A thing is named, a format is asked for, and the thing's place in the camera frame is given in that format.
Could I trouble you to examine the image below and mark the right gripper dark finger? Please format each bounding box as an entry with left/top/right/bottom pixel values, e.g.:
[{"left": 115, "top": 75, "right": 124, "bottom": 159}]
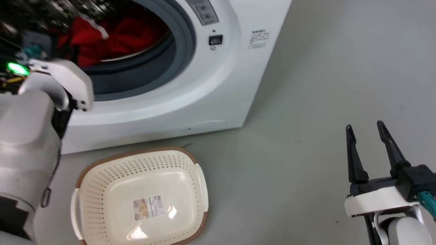
[
  {"left": 377, "top": 120, "right": 411, "bottom": 178},
  {"left": 345, "top": 125, "right": 369, "bottom": 184}
]

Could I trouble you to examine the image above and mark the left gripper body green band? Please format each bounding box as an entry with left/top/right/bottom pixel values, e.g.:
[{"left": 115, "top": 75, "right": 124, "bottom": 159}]
[{"left": 0, "top": 60, "right": 32, "bottom": 94}]

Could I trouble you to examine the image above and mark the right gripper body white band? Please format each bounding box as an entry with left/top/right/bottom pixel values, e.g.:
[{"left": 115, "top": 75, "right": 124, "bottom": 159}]
[{"left": 344, "top": 178, "right": 421, "bottom": 218}]

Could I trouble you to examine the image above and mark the red garment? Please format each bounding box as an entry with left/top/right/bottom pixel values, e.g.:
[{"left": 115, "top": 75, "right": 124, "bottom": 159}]
[{"left": 56, "top": 15, "right": 171, "bottom": 67}]

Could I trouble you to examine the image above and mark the white front-load washing machine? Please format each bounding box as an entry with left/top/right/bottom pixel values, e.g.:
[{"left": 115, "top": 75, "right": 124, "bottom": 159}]
[{"left": 0, "top": 0, "right": 293, "bottom": 155}]

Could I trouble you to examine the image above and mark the cream perforated laundry basket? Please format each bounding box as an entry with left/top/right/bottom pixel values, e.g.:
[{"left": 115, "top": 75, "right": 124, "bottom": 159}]
[{"left": 71, "top": 147, "right": 209, "bottom": 245}]

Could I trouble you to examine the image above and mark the printed text warning sticker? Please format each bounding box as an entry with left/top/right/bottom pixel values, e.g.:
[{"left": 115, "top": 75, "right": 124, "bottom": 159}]
[{"left": 248, "top": 29, "right": 270, "bottom": 50}]

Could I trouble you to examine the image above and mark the paper label sticker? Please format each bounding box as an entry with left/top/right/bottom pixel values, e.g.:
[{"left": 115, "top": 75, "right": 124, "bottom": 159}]
[{"left": 133, "top": 194, "right": 165, "bottom": 221}]

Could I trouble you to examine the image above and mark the grey washer info label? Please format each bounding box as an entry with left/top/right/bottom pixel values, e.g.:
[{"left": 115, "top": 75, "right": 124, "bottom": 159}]
[{"left": 186, "top": 0, "right": 219, "bottom": 26}]

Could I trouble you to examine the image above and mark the teal right cable connector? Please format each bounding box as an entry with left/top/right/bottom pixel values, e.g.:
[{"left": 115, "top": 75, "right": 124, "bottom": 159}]
[{"left": 416, "top": 191, "right": 436, "bottom": 219}]

